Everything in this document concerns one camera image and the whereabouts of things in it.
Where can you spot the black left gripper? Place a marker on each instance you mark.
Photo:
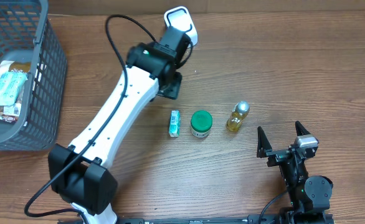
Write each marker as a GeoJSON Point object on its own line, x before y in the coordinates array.
{"type": "Point", "coordinates": [172, 92]}

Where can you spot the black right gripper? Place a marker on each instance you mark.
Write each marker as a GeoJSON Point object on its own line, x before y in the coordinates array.
{"type": "Point", "coordinates": [282, 154]}

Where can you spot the yellow Vim dish soap bottle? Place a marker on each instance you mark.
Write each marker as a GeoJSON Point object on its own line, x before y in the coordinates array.
{"type": "Point", "coordinates": [239, 113]}

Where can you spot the green lid white jar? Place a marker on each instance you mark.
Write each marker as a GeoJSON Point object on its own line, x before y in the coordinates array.
{"type": "Point", "coordinates": [201, 123]}

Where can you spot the green Kleenex tissue pack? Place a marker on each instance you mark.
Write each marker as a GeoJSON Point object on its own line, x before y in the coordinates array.
{"type": "Point", "coordinates": [174, 123]}

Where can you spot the colourful snack packet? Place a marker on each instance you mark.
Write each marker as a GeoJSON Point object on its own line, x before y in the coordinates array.
{"type": "Point", "coordinates": [10, 114]}

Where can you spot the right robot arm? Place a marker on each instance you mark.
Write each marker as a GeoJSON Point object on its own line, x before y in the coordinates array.
{"type": "Point", "coordinates": [309, 195]}

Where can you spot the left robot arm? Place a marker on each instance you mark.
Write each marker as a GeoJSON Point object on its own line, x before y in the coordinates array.
{"type": "Point", "coordinates": [80, 172]}

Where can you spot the white barcode scanner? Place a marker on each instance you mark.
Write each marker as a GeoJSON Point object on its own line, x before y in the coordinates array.
{"type": "Point", "coordinates": [180, 18]}

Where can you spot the grey plastic mesh basket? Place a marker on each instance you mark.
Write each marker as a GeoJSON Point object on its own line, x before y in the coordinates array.
{"type": "Point", "coordinates": [26, 36]}

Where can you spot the green wet wipes pack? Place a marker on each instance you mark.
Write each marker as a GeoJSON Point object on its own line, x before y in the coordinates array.
{"type": "Point", "coordinates": [11, 84]}

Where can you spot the brown Pantree bag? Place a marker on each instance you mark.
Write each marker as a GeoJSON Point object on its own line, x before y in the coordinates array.
{"type": "Point", "coordinates": [8, 66]}

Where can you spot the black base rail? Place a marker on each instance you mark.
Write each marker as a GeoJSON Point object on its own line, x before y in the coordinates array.
{"type": "Point", "coordinates": [251, 219]}

